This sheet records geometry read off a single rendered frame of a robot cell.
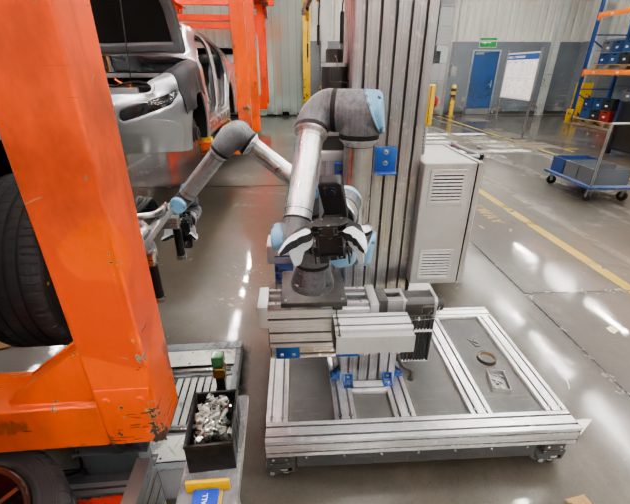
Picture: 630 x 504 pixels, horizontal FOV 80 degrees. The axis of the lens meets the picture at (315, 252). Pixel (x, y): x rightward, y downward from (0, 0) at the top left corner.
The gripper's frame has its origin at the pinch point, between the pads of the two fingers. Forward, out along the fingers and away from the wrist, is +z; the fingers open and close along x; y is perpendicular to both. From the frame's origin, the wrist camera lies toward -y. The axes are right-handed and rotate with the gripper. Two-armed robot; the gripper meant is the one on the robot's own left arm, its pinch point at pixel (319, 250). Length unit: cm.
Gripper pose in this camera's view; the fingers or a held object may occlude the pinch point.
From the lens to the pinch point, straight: 63.2
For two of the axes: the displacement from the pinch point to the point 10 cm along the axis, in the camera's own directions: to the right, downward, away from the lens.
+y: 1.3, 9.0, 4.1
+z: -2.0, 4.3, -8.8
